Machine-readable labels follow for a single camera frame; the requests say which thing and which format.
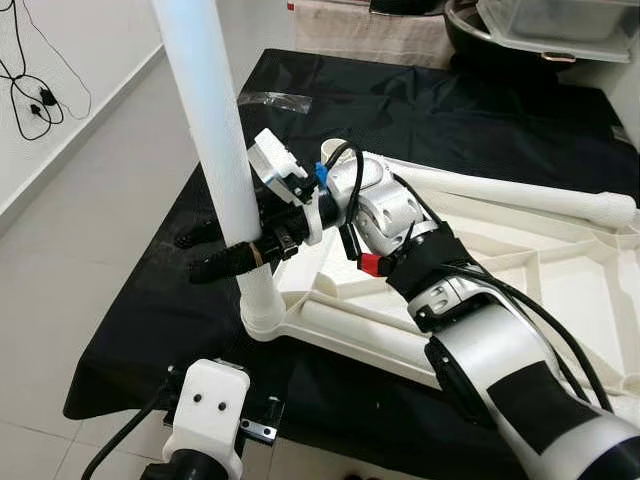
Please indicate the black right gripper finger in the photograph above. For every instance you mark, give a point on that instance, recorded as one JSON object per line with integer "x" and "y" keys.
{"x": 220, "y": 265}
{"x": 200, "y": 235}

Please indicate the white plastic children table top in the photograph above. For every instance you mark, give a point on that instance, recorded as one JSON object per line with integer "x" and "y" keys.
{"x": 580, "y": 300}

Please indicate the black tablecloth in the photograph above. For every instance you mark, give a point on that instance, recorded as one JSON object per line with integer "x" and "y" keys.
{"x": 160, "y": 330}

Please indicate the dark robot right foot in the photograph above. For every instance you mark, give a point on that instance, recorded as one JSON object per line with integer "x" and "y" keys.
{"x": 360, "y": 476}

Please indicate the clear tape strip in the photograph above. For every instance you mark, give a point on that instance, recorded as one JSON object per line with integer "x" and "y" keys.
{"x": 275, "y": 100}

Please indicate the beige woven cloth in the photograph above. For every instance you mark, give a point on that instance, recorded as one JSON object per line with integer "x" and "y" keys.
{"x": 370, "y": 35}

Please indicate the black power adapter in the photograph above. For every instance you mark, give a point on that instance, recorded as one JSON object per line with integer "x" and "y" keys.
{"x": 46, "y": 97}

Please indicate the black wok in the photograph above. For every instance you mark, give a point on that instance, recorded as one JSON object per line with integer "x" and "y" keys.
{"x": 470, "y": 45}

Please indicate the clear plastic storage box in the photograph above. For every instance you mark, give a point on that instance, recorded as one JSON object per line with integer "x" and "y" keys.
{"x": 560, "y": 25}

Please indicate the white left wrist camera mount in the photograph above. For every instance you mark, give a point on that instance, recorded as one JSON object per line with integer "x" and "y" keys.
{"x": 205, "y": 410}

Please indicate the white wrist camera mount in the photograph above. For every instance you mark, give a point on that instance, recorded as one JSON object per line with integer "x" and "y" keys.
{"x": 205, "y": 410}
{"x": 272, "y": 155}

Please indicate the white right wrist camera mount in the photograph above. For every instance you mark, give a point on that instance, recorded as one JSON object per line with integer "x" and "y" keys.
{"x": 272, "y": 155}

